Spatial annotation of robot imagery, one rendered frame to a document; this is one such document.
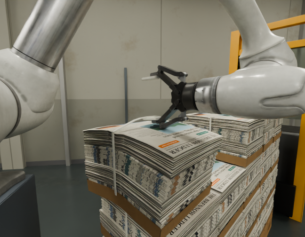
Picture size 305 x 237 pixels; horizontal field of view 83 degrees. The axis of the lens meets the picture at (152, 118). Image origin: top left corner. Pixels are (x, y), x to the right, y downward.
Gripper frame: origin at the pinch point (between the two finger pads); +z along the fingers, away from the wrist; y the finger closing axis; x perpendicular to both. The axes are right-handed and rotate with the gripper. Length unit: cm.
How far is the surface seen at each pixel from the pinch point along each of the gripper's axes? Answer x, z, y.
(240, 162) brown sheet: 46, -15, 32
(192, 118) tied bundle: 46.6, 11.4, 12.1
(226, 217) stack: 25, -17, 49
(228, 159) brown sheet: 46, -10, 32
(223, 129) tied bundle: 46.0, -6.8, 16.7
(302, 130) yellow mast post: 159, -30, 31
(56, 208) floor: 6, 149, 110
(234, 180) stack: 32, -18, 35
